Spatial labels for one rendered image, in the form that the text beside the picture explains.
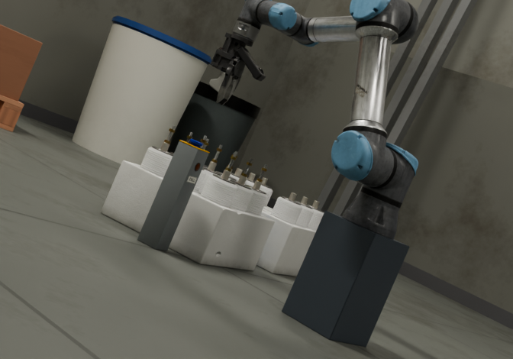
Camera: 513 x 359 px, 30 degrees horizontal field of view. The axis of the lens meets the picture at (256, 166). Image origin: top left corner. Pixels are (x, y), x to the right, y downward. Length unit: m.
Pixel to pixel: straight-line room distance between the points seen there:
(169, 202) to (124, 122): 2.42
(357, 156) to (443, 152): 3.62
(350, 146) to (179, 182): 0.55
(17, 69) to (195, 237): 1.80
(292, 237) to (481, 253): 2.57
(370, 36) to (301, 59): 4.32
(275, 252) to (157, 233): 0.68
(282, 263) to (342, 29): 0.93
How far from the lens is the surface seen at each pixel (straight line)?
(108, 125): 5.16
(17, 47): 4.39
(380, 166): 2.48
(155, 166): 2.98
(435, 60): 5.76
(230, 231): 2.90
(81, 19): 5.79
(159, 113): 5.17
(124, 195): 2.98
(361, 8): 2.60
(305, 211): 3.47
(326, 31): 2.88
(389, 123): 5.80
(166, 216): 2.75
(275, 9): 2.87
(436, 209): 5.96
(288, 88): 6.87
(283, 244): 3.32
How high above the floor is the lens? 0.40
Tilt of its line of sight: 1 degrees down
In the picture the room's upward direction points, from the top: 23 degrees clockwise
